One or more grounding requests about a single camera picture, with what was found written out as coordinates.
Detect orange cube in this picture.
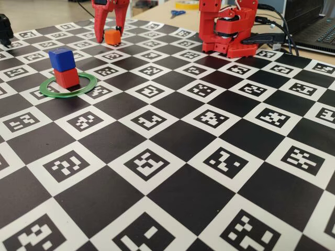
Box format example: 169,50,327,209
104,29,121,45

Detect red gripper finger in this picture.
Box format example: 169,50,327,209
115,0,130,35
91,0,115,43

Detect short black usb cable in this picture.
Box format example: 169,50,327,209
255,16,275,26

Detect long curved black cable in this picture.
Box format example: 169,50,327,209
255,3,300,56

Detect blue cube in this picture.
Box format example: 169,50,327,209
48,48,76,72

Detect yellow tape roll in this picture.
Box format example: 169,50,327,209
174,0,199,10

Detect green ring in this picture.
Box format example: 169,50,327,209
39,73,98,99

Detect black white marker checkerboard mat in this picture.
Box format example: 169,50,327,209
0,16,335,251

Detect red cube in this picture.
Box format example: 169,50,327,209
53,67,80,88

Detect black camera stand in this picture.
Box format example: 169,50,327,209
0,13,14,49

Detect black laptop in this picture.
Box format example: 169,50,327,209
284,0,335,54

